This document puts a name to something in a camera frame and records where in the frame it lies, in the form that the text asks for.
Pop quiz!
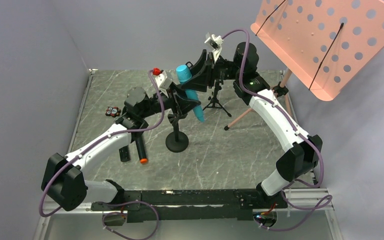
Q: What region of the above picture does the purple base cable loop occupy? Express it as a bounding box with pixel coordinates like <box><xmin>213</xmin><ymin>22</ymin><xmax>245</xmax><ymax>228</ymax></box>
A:
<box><xmin>101</xmin><ymin>199</ymin><xmax>163</xmax><ymax>240</ymax></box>

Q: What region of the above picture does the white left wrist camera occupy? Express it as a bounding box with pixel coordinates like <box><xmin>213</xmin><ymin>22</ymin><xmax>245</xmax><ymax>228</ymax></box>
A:
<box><xmin>152</xmin><ymin>68</ymin><xmax>173</xmax><ymax>97</ymax></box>

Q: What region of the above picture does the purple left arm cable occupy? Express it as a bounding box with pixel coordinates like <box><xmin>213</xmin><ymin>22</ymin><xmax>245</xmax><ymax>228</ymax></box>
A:
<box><xmin>38</xmin><ymin>69</ymin><xmax>166</xmax><ymax>218</ymax></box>

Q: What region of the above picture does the black microphone orange end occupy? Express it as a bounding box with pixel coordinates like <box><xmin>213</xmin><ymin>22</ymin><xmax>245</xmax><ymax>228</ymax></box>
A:
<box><xmin>135</xmin><ymin>136</ymin><xmax>148</xmax><ymax>165</ymax></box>

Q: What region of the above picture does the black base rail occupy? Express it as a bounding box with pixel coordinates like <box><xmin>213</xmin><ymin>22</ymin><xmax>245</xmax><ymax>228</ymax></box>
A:
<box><xmin>90</xmin><ymin>188</ymin><xmax>289</xmax><ymax>223</ymax></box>

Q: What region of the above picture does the black tripod shock-mount stand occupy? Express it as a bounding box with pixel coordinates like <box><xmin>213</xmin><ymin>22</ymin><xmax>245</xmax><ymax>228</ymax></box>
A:
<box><xmin>202</xmin><ymin>79</ymin><xmax>232</xmax><ymax>117</ymax></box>

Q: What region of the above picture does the black round-base stand ring clip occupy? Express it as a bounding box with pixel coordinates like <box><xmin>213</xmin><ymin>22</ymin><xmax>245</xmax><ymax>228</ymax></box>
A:
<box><xmin>185</xmin><ymin>61</ymin><xmax>194</xmax><ymax>68</ymax></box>

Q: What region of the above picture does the pink music stand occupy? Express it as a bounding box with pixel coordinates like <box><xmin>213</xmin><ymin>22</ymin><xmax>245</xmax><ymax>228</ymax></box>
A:
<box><xmin>224</xmin><ymin>0</ymin><xmax>384</xmax><ymax>131</ymax></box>

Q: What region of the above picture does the black microphone silver grille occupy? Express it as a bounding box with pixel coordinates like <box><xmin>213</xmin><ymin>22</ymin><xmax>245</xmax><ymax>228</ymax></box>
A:
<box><xmin>118</xmin><ymin>146</ymin><xmax>131</xmax><ymax>163</ymax></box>

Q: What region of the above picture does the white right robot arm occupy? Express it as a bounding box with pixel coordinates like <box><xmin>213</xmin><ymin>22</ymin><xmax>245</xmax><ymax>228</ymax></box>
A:
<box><xmin>175</xmin><ymin>42</ymin><xmax>323</xmax><ymax>198</ymax></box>

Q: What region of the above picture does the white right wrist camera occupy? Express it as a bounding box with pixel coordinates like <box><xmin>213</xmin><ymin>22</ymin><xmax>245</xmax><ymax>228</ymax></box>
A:
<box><xmin>204</xmin><ymin>32</ymin><xmax>224</xmax><ymax>62</ymax></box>

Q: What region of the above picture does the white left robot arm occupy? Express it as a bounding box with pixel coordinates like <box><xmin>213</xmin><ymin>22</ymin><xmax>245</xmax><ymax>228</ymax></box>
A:
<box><xmin>41</xmin><ymin>83</ymin><xmax>201</xmax><ymax>211</ymax></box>

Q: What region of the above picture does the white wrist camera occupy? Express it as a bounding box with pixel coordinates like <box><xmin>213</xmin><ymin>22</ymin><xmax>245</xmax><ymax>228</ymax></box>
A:
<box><xmin>204</xmin><ymin>32</ymin><xmax>224</xmax><ymax>62</ymax></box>
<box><xmin>152</xmin><ymin>68</ymin><xmax>173</xmax><ymax>97</ymax></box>

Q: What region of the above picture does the blue microphone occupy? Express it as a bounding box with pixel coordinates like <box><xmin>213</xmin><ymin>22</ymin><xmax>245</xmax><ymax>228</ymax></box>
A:
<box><xmin>175</xmin><ymin>64</ymin><xmax>205</xmax><ymax>122</ymax></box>

